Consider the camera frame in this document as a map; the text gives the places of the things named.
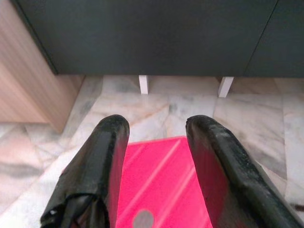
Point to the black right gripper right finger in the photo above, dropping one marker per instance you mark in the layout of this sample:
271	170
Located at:
228	166

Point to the red plastic stool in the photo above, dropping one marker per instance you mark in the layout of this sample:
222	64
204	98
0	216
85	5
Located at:
156	178

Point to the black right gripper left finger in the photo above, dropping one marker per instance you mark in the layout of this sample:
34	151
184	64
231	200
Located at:
95	166

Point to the dark grey cabinet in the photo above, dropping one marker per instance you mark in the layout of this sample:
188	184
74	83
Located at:
154	35

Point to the white cabinet leg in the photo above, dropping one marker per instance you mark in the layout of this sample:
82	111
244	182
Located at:
225	86
144	84

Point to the light wooden ribbed cabinet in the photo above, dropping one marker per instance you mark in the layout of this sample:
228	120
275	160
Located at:
23	71

